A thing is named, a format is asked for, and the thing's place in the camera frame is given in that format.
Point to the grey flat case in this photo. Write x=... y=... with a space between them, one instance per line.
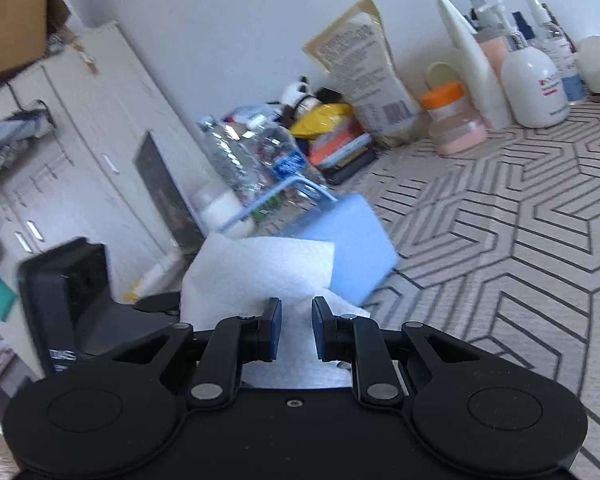
x=355 y=149

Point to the white cleaning cloth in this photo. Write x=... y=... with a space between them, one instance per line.
x=260 y=270

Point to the white and blue packet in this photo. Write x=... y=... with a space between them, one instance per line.
x=250 y=112

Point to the white pump bottle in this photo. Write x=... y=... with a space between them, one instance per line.
x=530 y=85

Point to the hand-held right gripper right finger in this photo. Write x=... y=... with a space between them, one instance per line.
x=318 y=325

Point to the panda plush toy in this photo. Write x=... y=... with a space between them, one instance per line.
x=295 y=92

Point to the tall white tube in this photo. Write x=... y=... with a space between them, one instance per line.
x=480 y=70

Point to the pink compact case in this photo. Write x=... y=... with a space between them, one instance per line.
x=457 y=137

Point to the jar with orange lid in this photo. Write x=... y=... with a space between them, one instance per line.
x=445 y=102

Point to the white and yellow packet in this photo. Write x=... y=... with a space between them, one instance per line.
x=150 y=280

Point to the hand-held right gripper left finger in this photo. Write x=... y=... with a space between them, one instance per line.
x=276 y=322

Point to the clear spray bottle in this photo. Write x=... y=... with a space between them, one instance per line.
x=555 y=35

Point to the large clear plastic bottle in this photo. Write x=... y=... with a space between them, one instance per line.
x=225 y=155

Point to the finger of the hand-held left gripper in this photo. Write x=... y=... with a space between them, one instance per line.
x=162 y=302

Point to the yellow snack packet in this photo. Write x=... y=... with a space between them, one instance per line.
x=320 y=117

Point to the black cardboard box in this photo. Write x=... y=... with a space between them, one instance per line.
x=165 y=185

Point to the light wooden wardrobe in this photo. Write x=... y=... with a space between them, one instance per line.
x=105 y=100

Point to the black book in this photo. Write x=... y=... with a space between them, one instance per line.
x=350 y=169

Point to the small water bottle blue label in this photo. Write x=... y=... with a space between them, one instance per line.
x=285 y=155

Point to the brown cardboard box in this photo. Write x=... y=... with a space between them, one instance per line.
x=15 y=25

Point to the white jar with pink lid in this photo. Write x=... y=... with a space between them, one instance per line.
x=220 y=210

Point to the beige stand-up pouch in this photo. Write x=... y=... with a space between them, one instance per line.
x=365 y=75

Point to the pink pump bottle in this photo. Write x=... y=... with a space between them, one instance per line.
x=492 y=50

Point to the geometric patterned tablecloth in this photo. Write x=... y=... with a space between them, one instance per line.
x=505 y=235

